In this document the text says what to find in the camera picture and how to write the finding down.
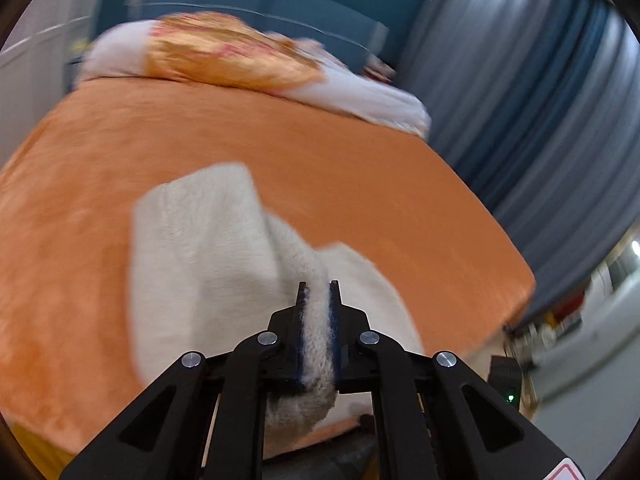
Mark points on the teal padded headboard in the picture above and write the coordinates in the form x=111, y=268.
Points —
x=300, y=25

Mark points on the bedside clutter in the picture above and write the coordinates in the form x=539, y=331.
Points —
x=379, y=69

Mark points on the black box with green light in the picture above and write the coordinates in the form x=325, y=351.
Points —
x=502, y=375

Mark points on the orange plush blanket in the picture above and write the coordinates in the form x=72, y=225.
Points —
x=350, y=170

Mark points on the white pillows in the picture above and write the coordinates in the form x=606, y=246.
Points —
x=370, y=100

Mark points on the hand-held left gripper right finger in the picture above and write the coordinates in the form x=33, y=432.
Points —
x=334, y=330

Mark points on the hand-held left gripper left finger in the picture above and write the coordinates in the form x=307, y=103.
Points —
x=300, y=320

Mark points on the cream fluffy towel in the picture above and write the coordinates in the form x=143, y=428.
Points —
x=200, y=260

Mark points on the yellow cloth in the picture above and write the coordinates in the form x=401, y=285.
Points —
x=35, y=450

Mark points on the blue-grey curtain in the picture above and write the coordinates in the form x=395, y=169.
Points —
x=525, y=110

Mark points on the white wardrobe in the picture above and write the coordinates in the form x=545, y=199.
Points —
x=30, y=60

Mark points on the orange floral satin cloth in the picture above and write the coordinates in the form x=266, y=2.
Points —
x=225, y=55

